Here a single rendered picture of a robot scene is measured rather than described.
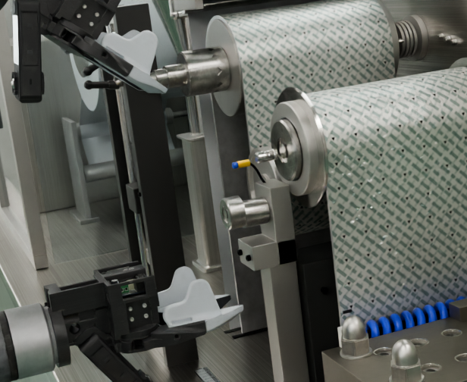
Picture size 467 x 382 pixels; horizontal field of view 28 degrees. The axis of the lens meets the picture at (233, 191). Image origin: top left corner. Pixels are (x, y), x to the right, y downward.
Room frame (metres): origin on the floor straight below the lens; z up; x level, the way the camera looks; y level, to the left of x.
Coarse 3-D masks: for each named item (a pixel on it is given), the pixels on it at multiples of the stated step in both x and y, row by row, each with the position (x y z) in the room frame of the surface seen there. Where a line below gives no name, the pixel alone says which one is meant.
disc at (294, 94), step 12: (288, 96) 1.15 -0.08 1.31; (300, 96) 1.11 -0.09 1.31; (312, 108) 1.09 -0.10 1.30; (312, 120) 1.09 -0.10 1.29; (324, 144) 1.07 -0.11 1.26; (324, 156) 1.07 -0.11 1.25; (324, 168) 1.07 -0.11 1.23; (324, 180) 1.07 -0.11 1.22; (312, 192) 1.11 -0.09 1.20; (324, 192) 1.08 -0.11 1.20; (312, 204) 1.11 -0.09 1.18
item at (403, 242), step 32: (352, 192) 1.09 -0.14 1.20; (384, 192) 1.10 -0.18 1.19; (416, 192) 1.12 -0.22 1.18; (448, 192) 1.13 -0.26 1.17; (352, 224) 1.09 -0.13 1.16; (384, 224) 1.10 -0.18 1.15; (416, 224) 1.11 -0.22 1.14; (448, 224) 1.13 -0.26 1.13; (352, 256) 1.08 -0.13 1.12; (384, 256) 1.10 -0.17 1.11; (416, 256) 1.11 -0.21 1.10; (448, 256) 1.13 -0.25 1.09; (352, 288) 1.08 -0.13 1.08; (384, 288) 1.10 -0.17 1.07; (416, 288) 1.11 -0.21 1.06; (448, 288) 1.13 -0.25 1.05
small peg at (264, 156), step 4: (256, 152) 1.14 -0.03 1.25; (260, 152) 1.14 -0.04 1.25; (264, 152) 1.14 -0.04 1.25; (268, 152) 1.14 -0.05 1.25; (272, 152) 1.14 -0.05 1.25; (276, 152) 1.14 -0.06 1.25; (256, 156) 1.14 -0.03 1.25; (260, 156) 1.13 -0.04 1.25; (264, 156) 1.14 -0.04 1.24; (268, 156) 1.14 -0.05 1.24; (272, 156) 1.14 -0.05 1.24; (276, 156) 1.14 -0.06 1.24; (256, 160) 1.14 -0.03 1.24; (260, 160) 1.13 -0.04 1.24; (264, 160) 1.14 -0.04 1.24; (268, 160) 1.14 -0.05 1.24; (272, 160) 1.14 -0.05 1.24
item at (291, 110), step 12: (276, 108) 1.16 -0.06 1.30; (288, 108) 1.12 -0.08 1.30; (300, 108) 1.11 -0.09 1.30; (276, 120) 1.16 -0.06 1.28; (300, 120) 1.09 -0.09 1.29; (300, 132) 1.09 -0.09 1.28; (312, 132) 1.09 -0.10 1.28; (312, 144) 1.08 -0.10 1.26; (312, 156) 1.08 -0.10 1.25; (312, 168) 1.08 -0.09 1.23; (300, 180) 1.11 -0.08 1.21; (312, 180) 1.09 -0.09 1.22; (300, 192) 1.11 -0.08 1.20
